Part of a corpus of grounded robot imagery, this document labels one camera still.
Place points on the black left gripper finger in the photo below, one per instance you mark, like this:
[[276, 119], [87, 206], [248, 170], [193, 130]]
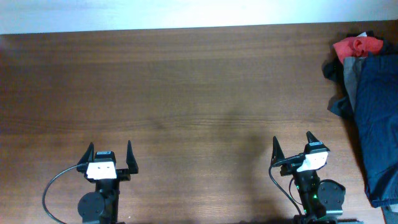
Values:
[[130, 159], [88, 155]]

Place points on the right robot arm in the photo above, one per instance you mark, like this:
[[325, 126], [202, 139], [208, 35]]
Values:
[[320, 201]]

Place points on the grey garment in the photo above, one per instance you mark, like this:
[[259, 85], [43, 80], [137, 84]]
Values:
[[351, 74]]

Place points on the navy blue shorts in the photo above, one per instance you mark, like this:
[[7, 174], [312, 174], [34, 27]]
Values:
[[376, 118]]

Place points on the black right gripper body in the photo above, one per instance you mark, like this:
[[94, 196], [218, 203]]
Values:
[[305, 180]]

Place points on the red garment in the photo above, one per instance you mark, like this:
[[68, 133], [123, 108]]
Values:
[[357, 47]]

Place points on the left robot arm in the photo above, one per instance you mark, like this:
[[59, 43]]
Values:
[[101, 205]]

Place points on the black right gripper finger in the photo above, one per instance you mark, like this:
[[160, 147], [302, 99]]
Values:
[[277, 158], [312, 140]]

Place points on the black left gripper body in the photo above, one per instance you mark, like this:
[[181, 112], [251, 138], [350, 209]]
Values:
[[111, 186]]

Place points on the dark teal garment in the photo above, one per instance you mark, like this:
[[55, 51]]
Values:
[[332, 70]]

